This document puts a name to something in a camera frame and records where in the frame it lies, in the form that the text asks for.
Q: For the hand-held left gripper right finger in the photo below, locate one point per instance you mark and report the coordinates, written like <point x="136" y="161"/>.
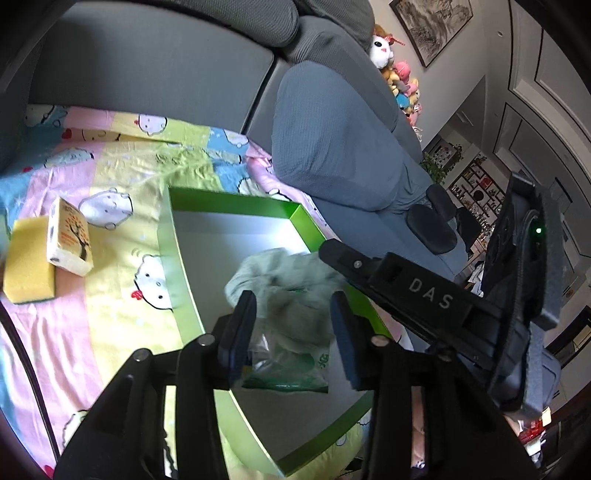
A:
<point x="344" y="332"/>

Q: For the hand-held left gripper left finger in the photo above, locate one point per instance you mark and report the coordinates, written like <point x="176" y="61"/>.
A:
<point x="244" y="323"/>

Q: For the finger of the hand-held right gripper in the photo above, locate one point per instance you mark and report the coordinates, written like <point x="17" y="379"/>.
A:
<point x="351" y="263"/>

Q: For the pale green cloth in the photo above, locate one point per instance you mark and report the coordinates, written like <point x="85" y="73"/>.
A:
<point x="286" y="286"/>

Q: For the clear green-printed plastic bag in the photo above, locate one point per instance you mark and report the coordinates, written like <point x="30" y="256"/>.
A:
<point x="286" y="369"/>

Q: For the green cardboard box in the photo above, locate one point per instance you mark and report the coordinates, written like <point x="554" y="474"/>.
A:
<point x="221" y="240"/>

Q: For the yellow green sponge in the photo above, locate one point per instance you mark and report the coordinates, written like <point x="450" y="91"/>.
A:
<point x="27" y="258"/>

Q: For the black oval pad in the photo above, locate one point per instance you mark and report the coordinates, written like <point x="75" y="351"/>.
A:
<point x="429" y="228"/>
<point x="441" y="198"/>

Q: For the dark display shelf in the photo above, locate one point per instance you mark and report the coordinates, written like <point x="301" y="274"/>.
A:
<point x="475" y="184"/>

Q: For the potted green plant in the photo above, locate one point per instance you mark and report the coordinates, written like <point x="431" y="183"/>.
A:
<point x="436" y="164"/>

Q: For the grey waffle cushion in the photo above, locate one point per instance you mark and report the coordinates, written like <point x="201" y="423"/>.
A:
<point x="332" y="134"/>

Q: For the pile of plush toys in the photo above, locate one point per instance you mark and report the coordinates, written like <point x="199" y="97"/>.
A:
<point x="397" y="78"/>

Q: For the white orange tissue pack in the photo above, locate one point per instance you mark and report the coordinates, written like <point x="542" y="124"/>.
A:
<point x="69" y="235"/>

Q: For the cartoon printed blanket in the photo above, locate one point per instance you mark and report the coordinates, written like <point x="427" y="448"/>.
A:
<point x="115" y="161"/>

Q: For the framed landscape painting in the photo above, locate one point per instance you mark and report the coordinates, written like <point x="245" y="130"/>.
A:
<point x="429" y="23"/>

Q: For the grey sofa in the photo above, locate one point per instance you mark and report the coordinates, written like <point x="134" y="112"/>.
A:
<point x="138" y="55"/>

